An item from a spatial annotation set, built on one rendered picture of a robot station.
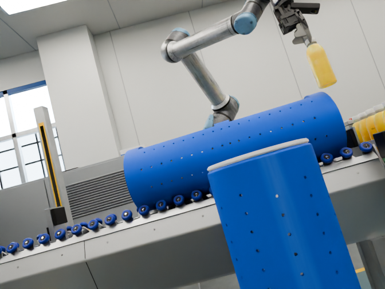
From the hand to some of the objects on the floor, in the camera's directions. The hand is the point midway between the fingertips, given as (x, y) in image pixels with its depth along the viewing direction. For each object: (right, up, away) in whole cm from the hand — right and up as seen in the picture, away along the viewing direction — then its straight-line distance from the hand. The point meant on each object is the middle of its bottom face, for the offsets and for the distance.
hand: (310, 41), depth 123 cm
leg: (+38, -137, -17) cm, 143 cm away
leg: (+40, -138, -3) cm, 144 cm away
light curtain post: (-92, -182, +36) cm, 207 cm away
